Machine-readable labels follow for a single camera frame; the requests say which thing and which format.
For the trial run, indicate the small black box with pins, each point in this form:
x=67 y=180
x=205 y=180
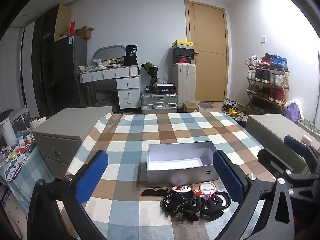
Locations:
x=148 y=89

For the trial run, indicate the blue checkered side cloth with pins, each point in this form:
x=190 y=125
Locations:
x=32 y=177

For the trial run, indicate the purple bag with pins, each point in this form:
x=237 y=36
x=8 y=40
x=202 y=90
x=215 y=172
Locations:
x=292 y=113

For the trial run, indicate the brown cardboard box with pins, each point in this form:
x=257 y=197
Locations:
x=191 y=107

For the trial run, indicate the yellow lid shoe box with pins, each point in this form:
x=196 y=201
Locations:
x=181 y=44

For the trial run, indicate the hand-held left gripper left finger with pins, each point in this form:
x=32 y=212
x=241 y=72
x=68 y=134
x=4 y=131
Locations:
x=92 y=177

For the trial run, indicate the white bottle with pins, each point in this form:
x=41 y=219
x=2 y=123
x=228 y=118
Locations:
x=7 y=131

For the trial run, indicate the black long hair clip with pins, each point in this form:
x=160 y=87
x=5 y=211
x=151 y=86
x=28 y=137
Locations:
x=152 y=192
x=187 y=216

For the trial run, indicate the red and black flat box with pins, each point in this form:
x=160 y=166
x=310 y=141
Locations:
x=165 y=89

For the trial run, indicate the grey framed mirror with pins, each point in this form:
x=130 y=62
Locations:
x=110 y=51

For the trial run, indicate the white dresser with drawers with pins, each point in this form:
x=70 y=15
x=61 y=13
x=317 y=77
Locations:
x=126 y=85

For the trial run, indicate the tall cardboard panel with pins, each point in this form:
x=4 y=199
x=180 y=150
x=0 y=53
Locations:
x=61 y=22

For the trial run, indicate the silver ribbed suitcase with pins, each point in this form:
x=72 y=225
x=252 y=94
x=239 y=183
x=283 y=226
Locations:
x=158 y=103

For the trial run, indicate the small red charm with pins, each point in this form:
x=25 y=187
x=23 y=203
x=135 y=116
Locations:
x=197 y=192

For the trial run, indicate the grey cabinet with drawers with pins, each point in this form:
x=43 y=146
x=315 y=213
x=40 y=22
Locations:
x=65 y=130

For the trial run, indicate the white curtain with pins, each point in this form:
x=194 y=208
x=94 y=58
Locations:
x=12 y=67

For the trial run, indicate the cloud shaped pad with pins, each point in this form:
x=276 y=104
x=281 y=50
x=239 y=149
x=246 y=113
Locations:
x=15 y=166

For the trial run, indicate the black paper bag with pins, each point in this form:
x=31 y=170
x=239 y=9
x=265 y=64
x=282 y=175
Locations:
x=131 y=55

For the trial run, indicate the wooden shoe rack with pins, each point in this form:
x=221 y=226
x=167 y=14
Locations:
x=283 y=87

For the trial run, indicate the red and black shoe box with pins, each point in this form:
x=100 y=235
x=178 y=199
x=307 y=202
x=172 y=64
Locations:
x=182 y=60

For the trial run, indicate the rows of shoes on rack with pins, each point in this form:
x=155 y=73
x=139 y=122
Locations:
x=267 y=76

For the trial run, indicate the pile of shoes on floor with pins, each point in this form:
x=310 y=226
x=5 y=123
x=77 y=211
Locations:
x=232 y=110

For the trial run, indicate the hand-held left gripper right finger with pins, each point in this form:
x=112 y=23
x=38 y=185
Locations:
x=228 y=177

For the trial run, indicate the silver cardboard box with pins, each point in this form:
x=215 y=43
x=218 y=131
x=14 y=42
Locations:
x=180 y=172

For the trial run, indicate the red and white round badge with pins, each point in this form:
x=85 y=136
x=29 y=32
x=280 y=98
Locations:
x=180 y=188

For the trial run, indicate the white upright suitcase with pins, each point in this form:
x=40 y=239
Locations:
x=184 y=85

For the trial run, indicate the black wrapped flower bouquet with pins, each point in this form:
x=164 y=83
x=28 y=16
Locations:
x=152 y=71

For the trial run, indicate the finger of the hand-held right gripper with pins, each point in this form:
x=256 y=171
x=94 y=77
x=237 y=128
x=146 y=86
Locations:
x=295 y=145
x=267 y=160

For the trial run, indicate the wooden door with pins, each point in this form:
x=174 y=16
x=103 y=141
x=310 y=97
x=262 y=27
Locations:
x=210 y=55

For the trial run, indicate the clutter on side table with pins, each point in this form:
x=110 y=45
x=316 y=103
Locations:
x=21 y=142

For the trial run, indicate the large black claw clip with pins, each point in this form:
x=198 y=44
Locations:
x=212 y=211

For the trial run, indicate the open cardboard box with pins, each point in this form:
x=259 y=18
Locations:
x=85 y=32

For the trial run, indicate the grey door mat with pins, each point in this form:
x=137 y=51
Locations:
x=206 y=105

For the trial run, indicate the small black claw clip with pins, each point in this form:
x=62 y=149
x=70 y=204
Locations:
x=196 y=202

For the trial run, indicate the plain grey cabinet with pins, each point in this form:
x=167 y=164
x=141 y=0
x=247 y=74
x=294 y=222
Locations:
x=272 y=127

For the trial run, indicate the dark grey refrigerator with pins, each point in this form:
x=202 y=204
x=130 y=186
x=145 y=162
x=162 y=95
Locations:
x=67 y=72

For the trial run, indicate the dark wardrobe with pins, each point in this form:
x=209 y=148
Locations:
x=43 y=65

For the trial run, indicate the clutter on dresser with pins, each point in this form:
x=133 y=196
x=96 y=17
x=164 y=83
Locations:
x=105 y=65

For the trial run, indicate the checkered tablecloth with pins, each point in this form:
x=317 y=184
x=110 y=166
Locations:
x=160 y=135

